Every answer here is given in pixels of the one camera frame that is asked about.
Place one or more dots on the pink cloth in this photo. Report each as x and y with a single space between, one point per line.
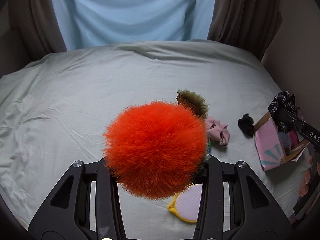
217 132

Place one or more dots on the cardboard box with pink pattern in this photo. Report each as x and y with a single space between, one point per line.
275 148

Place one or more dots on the brown left curtain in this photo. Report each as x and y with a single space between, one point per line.
37 27

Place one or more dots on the brown curtain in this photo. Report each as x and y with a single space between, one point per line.
37 27
247 24

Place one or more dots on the person's right hand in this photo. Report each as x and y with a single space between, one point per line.
304 187

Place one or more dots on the yellow rimmed white mesh pouch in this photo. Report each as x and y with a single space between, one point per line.
186 205

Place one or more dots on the light blue hanging cloth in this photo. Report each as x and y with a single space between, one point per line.
91 23

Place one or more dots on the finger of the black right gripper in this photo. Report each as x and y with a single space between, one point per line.
303 128

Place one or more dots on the olive green fluffy pom-pom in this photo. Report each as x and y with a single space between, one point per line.
193 101

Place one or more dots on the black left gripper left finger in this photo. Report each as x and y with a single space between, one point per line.
84 204

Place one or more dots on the brown right curtain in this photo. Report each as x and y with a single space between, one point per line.
247 24

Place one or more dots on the orange fluffy pom-pom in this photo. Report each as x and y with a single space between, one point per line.
154 150

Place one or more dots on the black white patterned scrunchie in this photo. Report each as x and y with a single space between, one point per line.
283 100

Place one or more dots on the pale green bed sheet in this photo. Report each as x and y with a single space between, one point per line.
56 110

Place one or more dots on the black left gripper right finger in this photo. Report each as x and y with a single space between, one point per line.
235 204

